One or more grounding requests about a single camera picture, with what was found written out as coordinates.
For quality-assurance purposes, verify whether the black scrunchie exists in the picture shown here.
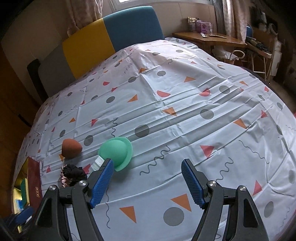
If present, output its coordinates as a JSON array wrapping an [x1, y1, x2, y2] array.
[[63, 164, 87, 187]]

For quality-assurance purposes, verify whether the green silicone travel bottle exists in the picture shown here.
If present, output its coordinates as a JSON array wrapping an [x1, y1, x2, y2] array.
[[90, 137, 133, 172]]

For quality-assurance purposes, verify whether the pink striped scrunchie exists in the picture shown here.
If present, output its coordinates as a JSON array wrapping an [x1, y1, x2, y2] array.
[[60, 165, 69, 188]]

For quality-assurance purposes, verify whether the brown makeup sponge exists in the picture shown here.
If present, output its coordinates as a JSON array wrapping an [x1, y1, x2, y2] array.
[[61, 138, 82, 159]]

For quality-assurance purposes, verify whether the gold metal tray box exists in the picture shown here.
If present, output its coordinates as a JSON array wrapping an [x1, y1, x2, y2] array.
[[13, 157, 43, 216]]

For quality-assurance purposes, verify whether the patterned white tablecloth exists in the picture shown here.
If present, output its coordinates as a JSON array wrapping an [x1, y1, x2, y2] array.
[[16, 38, 295, 240]]

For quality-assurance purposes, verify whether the grey yellow blue headboard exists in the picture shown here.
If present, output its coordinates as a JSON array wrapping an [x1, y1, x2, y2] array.
[[27, 6, 164, 100]]

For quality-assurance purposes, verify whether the wooden side desk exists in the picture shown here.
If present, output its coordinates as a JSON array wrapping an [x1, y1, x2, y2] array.
[[172, 32, 247, 53]]

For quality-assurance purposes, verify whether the purple box on desk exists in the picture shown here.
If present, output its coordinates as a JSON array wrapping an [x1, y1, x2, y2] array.
[[195, 20, 212, 34]]

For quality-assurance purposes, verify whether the pink curtain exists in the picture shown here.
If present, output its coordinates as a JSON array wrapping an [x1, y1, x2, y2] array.
[[66, 0, 103, 37]]

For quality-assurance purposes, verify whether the white basket with handle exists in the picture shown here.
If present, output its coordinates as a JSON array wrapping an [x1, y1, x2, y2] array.
[[212, 46, 245, 65]]

